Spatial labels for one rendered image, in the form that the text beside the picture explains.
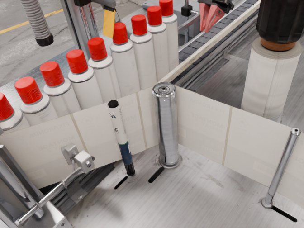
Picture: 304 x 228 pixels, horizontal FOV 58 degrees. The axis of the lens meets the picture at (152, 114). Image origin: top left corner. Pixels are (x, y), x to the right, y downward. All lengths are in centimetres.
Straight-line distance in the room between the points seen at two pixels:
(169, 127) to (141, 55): 23
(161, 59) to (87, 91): 22
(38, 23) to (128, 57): 19
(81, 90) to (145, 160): 19
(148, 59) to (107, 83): 12
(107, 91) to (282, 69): 34
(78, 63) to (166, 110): 19
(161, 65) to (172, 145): 26
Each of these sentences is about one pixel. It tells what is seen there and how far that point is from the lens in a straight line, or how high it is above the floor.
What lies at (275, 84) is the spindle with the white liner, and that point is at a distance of 55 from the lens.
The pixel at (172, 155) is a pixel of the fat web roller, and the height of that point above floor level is 92.
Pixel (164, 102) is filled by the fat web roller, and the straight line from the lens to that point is 42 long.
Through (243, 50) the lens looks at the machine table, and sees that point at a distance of 99.
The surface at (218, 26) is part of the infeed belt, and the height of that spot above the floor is 88.
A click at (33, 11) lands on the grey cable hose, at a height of 115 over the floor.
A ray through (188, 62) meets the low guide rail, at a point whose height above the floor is 91.
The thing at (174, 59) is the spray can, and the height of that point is 93.
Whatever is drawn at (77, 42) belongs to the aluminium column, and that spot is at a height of 101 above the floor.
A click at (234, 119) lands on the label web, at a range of 42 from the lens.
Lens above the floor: 134
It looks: 44 degrees down
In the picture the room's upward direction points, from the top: 8 degrees counter-clockwise
